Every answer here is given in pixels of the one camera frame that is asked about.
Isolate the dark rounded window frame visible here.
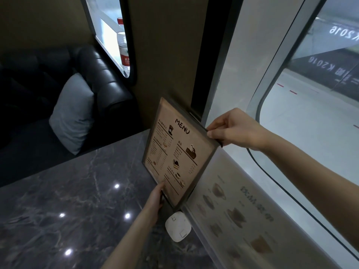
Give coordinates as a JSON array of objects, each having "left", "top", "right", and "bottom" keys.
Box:
[{"left": 80, "top": 0, "right": 138, "bottom": 83}]

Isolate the large rounded glass window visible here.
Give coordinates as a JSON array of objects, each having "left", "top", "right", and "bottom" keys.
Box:
[{"left": 247, "top": 0, "right": 359, "bottom": 251}]

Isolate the person's right hand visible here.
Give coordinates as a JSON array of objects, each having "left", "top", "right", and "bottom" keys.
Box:
[{"left": 206, "top": 108, "right": 270, "bottom": 151}]

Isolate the clear water bottle red label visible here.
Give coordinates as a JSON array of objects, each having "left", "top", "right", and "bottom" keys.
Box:
[{"left": 116, "top": 31, "right": 131, "bottom": 78}]

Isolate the brown framed menu board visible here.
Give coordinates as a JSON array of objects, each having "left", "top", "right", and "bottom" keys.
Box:
[{"left": 142, "top": 97, "right": 223, "bottom": 209}]

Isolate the black vertical pillar strip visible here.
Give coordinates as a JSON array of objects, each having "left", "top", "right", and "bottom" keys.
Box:
[{"left": 191, "top": 0, "right": 245, "bottom": 122}]

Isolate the grey cushion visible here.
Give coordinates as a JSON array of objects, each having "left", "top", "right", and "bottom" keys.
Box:
[{"left": 49, "top": 73, "right": 95, "bottom": 156}]

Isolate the person's left forearm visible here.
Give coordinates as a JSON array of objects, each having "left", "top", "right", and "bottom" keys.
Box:
[{"left": 100, "top": 218, "right": 153, "bottom": 269}]

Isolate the white square call button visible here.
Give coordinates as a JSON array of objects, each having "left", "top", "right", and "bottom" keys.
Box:
[{"left": 165, "top": 211, "right": 192, "bottom": 243}]

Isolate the black leather sofa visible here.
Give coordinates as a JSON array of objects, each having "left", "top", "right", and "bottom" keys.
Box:
[{"left": 0, "top": 45, "right": 138, "bottom": 188}]

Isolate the person's right forearm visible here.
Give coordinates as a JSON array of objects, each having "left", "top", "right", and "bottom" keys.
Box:
[{"left": 263, "top": 131, "right": 359, "bottom": 251}]

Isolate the person's left hand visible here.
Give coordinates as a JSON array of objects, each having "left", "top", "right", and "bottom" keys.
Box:
[{"left": 140, "top": 182, "right": 166, "bottom": 230}]

